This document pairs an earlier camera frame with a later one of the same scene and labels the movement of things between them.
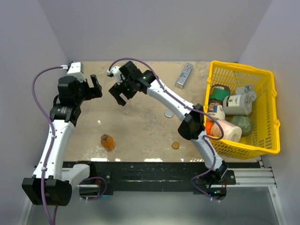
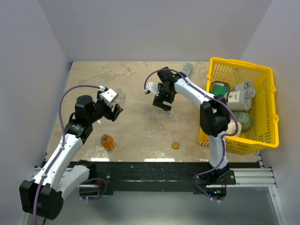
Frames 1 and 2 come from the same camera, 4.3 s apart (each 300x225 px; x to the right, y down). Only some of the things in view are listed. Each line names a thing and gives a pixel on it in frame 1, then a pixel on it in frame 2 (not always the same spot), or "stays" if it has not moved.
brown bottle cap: x=175 y=145 stays
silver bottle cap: x=168 y=114 stays
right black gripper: x=116 y=89 to x=160 y=103
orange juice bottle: x=108 y=142 stays
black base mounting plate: x=153 y=177 stays
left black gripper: x=92 y=93 to x=110 y=114
